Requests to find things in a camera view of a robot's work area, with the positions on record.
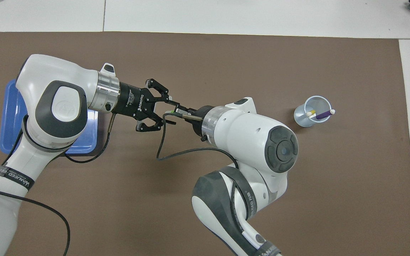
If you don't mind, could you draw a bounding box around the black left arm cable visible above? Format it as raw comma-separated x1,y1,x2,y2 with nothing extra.
0,113,115,256

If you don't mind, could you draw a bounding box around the purple pen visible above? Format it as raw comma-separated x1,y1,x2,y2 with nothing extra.
315,109,336,120

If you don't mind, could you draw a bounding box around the translucent plastic cup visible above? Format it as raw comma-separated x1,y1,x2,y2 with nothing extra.
294,95,332,128

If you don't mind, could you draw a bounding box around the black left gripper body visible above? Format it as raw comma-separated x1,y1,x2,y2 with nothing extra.
112,82,156,121

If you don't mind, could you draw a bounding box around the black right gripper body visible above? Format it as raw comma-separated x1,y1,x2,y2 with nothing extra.
193,106,214,137

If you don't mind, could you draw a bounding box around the brown table mat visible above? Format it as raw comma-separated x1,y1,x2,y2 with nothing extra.
0,31,410,256

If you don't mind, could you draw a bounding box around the blue plastic tray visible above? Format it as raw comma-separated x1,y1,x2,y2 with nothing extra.
0,79,99,154

